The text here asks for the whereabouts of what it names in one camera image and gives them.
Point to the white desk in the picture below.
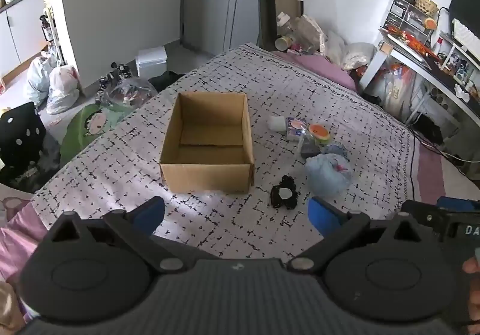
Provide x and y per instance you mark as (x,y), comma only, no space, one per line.
(381,61)

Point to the clear plastic bag of items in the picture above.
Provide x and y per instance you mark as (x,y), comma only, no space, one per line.
(129,92)

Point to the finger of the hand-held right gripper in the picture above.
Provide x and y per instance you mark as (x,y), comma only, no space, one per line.
(457,203)

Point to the small grey-blue cloth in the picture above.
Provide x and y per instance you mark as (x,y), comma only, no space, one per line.
(336,150)

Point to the grey flat tablet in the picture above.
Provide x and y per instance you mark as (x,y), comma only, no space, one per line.
(399,45)

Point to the orange-print bags under desk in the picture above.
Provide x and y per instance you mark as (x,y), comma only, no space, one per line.
(393,89)

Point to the clear plastic bottle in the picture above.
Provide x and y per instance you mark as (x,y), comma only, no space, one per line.
(287,23)

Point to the white tissue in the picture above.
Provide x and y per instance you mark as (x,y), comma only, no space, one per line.
(277,123)

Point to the black monitor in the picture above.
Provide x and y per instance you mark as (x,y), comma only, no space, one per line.
(465,6)

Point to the white trash bin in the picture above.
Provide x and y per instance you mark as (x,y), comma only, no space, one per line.
(152,62)

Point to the black perforated chair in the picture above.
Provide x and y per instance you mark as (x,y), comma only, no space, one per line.
(20,140)

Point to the white crumpled gloves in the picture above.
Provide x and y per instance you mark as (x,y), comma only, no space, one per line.
(462,93)

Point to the clear drawer organiser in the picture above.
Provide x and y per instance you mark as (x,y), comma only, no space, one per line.
(403,16)

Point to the brown cardboard box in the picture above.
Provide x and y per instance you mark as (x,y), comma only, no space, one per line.
(206,177)

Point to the white keyboard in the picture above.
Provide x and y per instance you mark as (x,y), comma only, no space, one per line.
(465,38)

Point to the black jumbled gear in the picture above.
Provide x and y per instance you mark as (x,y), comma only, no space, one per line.
(118,70)

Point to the pink bed sheet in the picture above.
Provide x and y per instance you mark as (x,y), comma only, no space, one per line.
(326,68)

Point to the bluish plastic bag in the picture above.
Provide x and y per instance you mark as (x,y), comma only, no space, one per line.
(37,78)

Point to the light blue plastic bag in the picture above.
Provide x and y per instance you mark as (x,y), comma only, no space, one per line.
(326,175)

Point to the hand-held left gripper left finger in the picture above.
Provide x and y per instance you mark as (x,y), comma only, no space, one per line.
(150,212)

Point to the white black printed blanket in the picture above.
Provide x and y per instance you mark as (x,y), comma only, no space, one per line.
(300,87)

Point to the kitchen counter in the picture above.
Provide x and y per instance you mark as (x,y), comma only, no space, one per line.
(22,19)

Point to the black scrunchie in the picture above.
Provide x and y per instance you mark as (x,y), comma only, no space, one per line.
(275,202)

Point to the dark clear plastic packet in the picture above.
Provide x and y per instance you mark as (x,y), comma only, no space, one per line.
(309,149)

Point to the orange round toy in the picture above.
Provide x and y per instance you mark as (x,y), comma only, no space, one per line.
(431,23)

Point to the small yellow-labelled bottle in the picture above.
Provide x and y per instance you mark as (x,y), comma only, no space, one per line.
(284,43)

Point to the person's right hand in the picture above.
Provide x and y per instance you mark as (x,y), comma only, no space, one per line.
(473,267)

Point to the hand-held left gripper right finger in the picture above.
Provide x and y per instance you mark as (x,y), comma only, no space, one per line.
(323,215)

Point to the orange burger plush toy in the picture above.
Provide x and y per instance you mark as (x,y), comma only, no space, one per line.
(318,131)

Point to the woven basket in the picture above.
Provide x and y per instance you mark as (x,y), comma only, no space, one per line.
(426,4)

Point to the dark cloth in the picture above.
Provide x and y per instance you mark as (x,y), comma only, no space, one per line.
(167,80)

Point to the white patterned pillow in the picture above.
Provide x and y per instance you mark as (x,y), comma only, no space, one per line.
(358,55)

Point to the crumpled clear plastic bag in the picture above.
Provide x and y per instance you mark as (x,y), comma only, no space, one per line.
(311,33)

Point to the white red-print plastic bag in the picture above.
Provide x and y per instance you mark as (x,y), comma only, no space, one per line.
(63,91)

